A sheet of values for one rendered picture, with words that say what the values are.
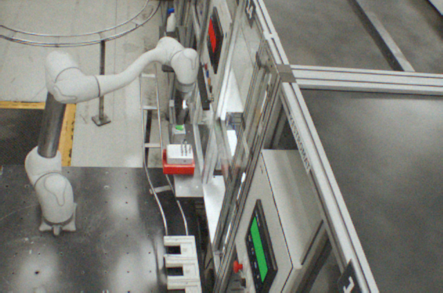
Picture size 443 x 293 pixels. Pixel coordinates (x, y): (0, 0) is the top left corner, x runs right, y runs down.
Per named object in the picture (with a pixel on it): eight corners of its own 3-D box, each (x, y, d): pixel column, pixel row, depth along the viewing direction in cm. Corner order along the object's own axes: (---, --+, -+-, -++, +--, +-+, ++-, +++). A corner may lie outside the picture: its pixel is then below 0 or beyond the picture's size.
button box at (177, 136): (170, 138, 284) (172, 122, 277) (185, 139, 286) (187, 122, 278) (172, 149, 278) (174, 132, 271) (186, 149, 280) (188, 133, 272)
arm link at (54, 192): (48, 227, 248) (44, 198, 234) (35, 201, 259) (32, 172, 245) (78, 217, 256) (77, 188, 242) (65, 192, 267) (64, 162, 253)
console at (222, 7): (197, 57, 265) (210, -25, 235) (251, 60, 271) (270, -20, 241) (207, 111, 234) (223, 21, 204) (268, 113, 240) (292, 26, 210)
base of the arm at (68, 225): (37, 238, 249) (37, 231, 246) (41, 203, 266) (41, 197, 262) (75, 238, 253) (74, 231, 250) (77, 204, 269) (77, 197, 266)
